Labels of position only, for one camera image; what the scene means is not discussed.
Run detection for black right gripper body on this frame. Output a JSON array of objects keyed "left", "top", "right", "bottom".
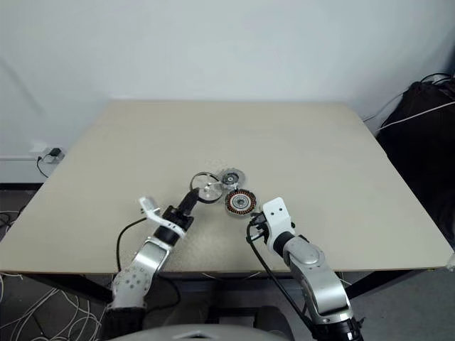
[{"left": 248, "top": 211, "right": 271, "bottom": 243}]

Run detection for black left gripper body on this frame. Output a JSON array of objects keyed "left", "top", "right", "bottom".
[{"left": 161, "top": 205, "right": 195, "bottom": 232}]

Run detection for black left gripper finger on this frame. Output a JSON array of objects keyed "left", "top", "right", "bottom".
[
  {"left": 188, "top": 189, "right": 202, "bottom": 216},
  {"left": 178, "top": 190, "right": 196, "bottom": 213}
]

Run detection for black-rimmed silver spoked rotor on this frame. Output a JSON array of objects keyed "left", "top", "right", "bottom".
[{"left": 188, "top": 171, "right": 224, "bottom": 205}]

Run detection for silver motor housing copper windings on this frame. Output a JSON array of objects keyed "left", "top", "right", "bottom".
[{"left": 224, "top": 189, "right": 257, "bottom": 217}]

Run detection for grey finned motor cover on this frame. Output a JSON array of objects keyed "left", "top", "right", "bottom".
[{"left": 217, "top": 168, "right": 247, "bottom": 188}]

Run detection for grey rounded robot torso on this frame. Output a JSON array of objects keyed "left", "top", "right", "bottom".
[{"left": 117, "top": 319, "right": 296, "bottom": 341}]

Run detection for black bag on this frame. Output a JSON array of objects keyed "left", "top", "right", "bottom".
[{"left": 375, "top": 72, "right": 455, "bottom": 249}]

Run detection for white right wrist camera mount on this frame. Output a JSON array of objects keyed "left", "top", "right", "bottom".
[{"left": 261, "top": 197, "right": 296, "bottom": 256}]

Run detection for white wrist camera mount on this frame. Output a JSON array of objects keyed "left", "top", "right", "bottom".
[
  {"left": 137, "top": 197, "right": 186, "bottom": 237},
  {"left": 261, "top": 197, "right": 296, "bottom": 256}
]

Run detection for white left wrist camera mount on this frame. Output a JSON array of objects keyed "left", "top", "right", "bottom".
[{"left": 137, "top": 197, "right": 186, "bottom": 237}]

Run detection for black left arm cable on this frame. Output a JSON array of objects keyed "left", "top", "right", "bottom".
[{"left": 115, "top": 218, "right": 147, "bottom": 274}]

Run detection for black table frame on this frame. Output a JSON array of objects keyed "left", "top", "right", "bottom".
[{"left": 0, "top": 268, "right": 455, "bottom": 306}]

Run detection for black adapter cord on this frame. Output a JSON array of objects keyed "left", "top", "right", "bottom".
[{"left": 35, "top": 154, "right": 50, "bottom": 178}]

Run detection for white wall cable trunking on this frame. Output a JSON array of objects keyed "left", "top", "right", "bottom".
[{"left": 0, "top": 141, "right": 65, "bottom": 163}]

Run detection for white cable on bag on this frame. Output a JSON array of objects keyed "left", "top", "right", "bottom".
[{"left": 380, "top": 102, "right": 455, "bottom": 129}]

